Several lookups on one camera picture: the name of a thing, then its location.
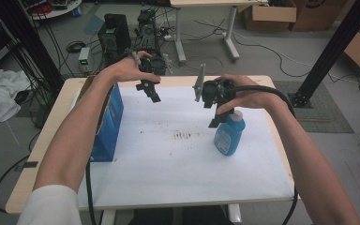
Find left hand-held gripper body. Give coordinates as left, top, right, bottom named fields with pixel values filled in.
left=132, top=51, right=173, bottom=83

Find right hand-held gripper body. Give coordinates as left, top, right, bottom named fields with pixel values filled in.
left=193, top=64, right=236, bottom=110

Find blue plastic bottle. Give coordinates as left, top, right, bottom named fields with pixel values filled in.
left=213, top=110, right=247, bottom=158

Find blue cardboard box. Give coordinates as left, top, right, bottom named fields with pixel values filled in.
left=77, top=75, right=125, bottom=163

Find person's left hand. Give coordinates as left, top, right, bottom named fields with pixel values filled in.
left=107, top=51, right=162, bottom=84

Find person's right hand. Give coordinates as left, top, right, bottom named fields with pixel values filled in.
left=214, top=73, right=278, bottom=117

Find black computer tower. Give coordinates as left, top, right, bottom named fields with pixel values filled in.
left=97, top=12, right=132, bottom=68

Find white table mat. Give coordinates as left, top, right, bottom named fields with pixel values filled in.
left=70, top=84, right=295, bottom=211

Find white power supply unit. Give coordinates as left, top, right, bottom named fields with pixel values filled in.
left=77, top=46, right=91, bottom=75

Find white-legged wooden desk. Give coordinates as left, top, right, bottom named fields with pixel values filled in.
left=169, top=0, right=269, bottom=64

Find white table leg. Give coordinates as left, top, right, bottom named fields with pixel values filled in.
left=227, top=203, right=243, bottom=225
left=100, top=209, right=117, bottom=225

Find small cardboard box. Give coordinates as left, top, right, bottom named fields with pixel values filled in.
left=243, top=2, right=298, bottom=33

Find person's dark legs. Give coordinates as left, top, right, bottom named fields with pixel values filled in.
left=127, top=204, right=234, bottom=225

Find grey floor mat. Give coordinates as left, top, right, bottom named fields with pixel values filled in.
left=272, top=80, right=355, bottom=135

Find round white table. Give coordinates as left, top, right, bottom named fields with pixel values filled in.
left=27, top=0, right=83, bottom=22

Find large cardboard box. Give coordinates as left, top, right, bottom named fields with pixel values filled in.
left=290, top=0, right=349, bottom=33

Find black tape strip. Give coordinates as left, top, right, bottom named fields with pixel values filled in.
left=14, top=160, right=39, bottom=173

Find open-frame computer case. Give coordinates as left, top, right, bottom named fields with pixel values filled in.
left=136, top=7, right=159, bottom=54

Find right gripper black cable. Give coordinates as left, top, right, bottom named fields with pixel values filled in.
left=227, top=84, right=299, bottom=225

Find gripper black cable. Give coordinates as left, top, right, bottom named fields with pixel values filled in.
left=227, top=84, right=299, bottom=225
left=84, top=158, right=105, bottom=225

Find long black floor cable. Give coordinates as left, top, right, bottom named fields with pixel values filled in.
left=230, top=30, right=314, bottom=79

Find coiled black cable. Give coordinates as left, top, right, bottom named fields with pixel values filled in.
left=66, top=40, right=87, bottom=53

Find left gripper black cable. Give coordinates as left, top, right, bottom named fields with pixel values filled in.
left=84, top=158, right=105, bottom=225

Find black metal frame post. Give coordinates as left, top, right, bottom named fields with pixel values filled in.
left=0, top=0, right=66, bottom=92
left=288, top=0, right=360, bottom=110

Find black floor cable loop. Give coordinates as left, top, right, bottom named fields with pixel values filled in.
left=0, top=154, right=33, bottom=214

